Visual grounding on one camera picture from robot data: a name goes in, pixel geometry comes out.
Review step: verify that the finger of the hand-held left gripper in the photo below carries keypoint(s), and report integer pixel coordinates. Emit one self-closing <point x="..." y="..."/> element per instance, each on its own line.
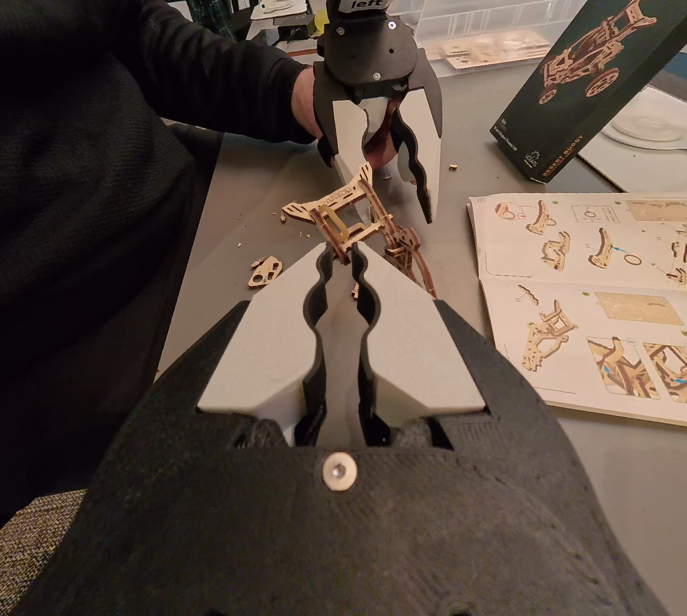
<point x="346" y="133"/>
<point x="426" y="154"/>

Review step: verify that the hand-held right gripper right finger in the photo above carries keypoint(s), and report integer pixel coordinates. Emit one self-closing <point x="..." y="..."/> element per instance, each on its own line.
<point x="418" y="358"/>

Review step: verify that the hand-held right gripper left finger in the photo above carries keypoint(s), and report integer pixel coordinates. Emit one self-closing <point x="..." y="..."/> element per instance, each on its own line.
<point x="257" y="358"/>

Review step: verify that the wooden model frame assembly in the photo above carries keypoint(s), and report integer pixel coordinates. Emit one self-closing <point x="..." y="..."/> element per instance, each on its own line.
<point x="343" y="202"/>

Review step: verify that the person's left forearm black sleeve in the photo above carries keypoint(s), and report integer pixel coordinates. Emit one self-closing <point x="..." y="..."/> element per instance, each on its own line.
<point x="214" y="73"/>

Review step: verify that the laser-cut wooden parts sheet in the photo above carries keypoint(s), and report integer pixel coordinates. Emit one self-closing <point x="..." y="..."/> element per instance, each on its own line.
<point x="494" y="52"/>

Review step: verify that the dark green model kit box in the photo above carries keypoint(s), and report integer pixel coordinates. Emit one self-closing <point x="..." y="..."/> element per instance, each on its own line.
<point x="585" y="63"/>

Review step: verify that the person's left hand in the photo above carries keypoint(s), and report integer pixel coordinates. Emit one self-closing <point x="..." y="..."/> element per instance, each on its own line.
<point x="305" y="106"/>

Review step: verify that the flat wooden part with holes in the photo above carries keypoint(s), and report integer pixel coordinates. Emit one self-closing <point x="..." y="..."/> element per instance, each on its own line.
<point x="264" y="272"/>

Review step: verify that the illustrated instruction booklet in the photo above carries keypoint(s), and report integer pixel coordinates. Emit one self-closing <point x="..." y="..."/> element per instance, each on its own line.
<point x="579" y="304"/>

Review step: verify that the white flat board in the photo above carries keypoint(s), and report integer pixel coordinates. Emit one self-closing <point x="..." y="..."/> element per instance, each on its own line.
<point x="633" y="165"/>

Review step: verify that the white round plate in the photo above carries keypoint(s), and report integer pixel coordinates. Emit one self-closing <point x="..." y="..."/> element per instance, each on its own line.
<point x="647" y="125"/>

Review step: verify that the person's black sweater torso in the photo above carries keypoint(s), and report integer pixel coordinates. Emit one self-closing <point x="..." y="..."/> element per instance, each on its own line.
<point x="80" y="197"/>

